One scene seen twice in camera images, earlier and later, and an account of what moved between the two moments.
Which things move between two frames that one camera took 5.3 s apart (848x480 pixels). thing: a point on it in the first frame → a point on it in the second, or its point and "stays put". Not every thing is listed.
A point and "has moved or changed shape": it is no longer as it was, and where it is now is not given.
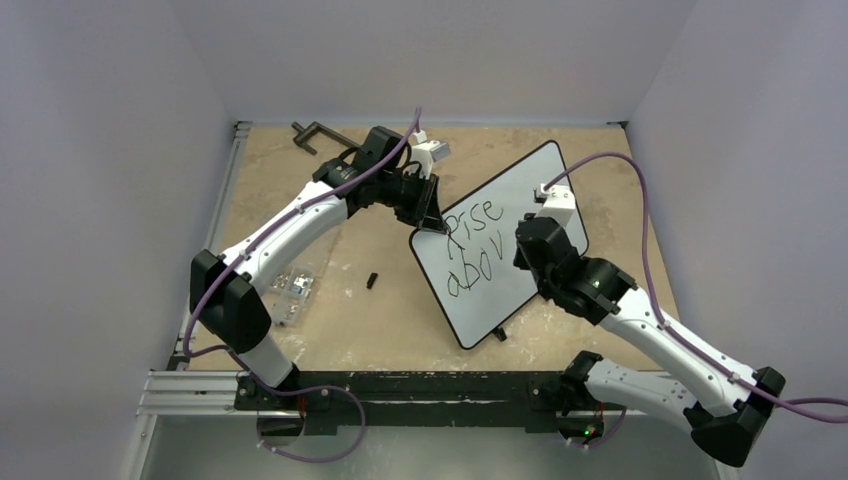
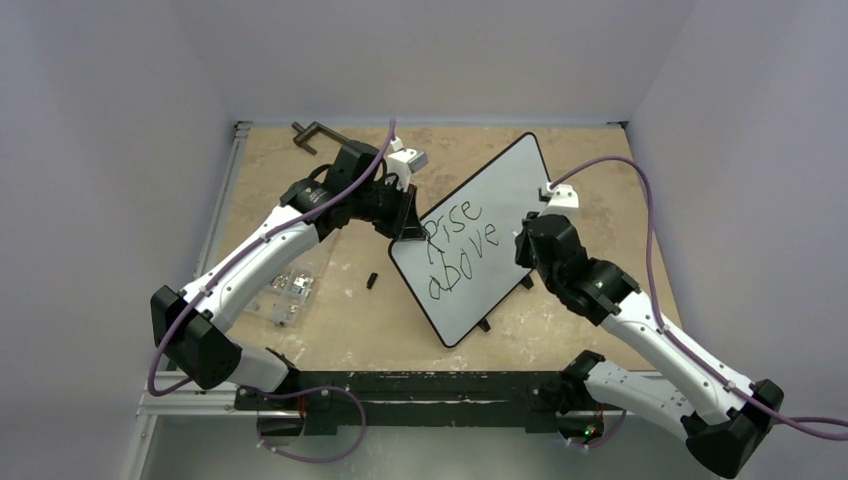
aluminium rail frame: x=177 y=391 stays put
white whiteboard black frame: x=470 y=267 has moved or changed shape
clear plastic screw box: x=288 y=295 stays put
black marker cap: x=371 y=280 stays put
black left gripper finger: x=431 y=219 → x=412 y=228
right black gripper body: x=535 y=248 stays put
